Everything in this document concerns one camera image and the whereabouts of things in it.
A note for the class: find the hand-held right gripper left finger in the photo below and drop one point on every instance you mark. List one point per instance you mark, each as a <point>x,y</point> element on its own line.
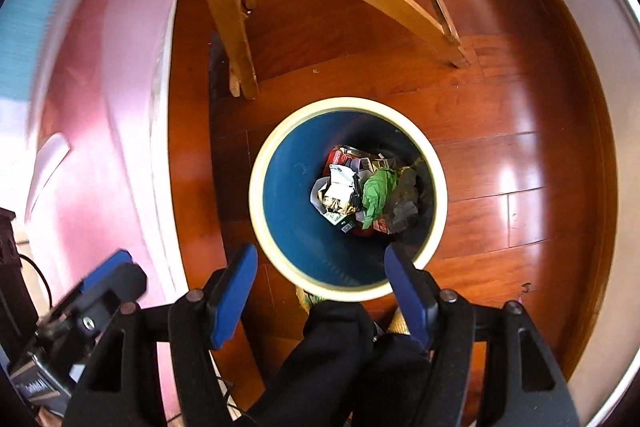
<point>235,287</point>

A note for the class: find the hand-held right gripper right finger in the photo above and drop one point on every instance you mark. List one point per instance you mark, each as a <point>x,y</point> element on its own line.
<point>406,289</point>

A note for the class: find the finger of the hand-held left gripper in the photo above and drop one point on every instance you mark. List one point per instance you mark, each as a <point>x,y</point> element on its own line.
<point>115,274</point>

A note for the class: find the blue waste bin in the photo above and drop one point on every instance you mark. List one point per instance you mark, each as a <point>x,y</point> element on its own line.
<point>295,207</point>

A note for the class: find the green wrapper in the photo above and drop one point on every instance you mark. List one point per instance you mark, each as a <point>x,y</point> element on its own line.
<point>377,192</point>

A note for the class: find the yellow woven slipper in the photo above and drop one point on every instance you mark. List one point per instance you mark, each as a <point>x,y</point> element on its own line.
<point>397,324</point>
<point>304,297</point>

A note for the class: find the person's black trousers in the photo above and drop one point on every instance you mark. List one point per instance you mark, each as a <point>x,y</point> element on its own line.
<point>330,357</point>

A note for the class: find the pink bed sheet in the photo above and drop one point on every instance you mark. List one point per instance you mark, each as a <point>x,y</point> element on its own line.
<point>110,107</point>

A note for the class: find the teal striped floral tablecloth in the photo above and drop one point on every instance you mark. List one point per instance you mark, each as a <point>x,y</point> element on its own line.
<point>30,32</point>

